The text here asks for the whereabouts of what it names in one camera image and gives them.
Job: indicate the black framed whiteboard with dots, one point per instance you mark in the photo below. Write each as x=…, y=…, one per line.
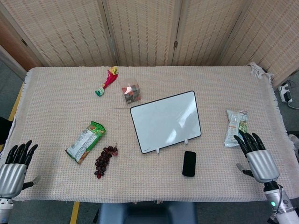
x=165, y=121

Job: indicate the white power strip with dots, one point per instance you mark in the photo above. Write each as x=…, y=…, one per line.
x=285, y=92

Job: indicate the beige woven tablecloth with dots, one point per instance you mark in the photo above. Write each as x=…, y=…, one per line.
x=144, y=140

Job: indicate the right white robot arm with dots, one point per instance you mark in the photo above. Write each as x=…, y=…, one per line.
x=281, y=203

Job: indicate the black object at edge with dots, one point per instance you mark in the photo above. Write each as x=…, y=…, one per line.
x=5, y=130

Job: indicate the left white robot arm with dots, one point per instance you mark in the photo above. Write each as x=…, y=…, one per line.
x=5, y=210

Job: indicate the bamboo folding screen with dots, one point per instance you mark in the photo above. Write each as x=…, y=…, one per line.
x=149, y=30

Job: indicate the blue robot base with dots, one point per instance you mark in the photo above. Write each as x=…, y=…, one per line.
x=146, y=212

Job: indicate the colourful feather shuttlecock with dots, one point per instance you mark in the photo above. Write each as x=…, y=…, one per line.
x=107, y=81

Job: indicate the white green snack bag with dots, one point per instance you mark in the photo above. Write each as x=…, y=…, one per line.
x=236, y=128

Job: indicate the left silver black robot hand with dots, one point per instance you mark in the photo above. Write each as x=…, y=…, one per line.
x=11, y=172

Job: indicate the dark red grape bunch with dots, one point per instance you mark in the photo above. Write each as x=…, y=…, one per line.
x=104, y=161

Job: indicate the black eraser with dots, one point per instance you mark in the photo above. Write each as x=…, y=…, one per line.
x=189, y=163

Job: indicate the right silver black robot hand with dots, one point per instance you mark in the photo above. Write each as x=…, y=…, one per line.
x=261, y=163

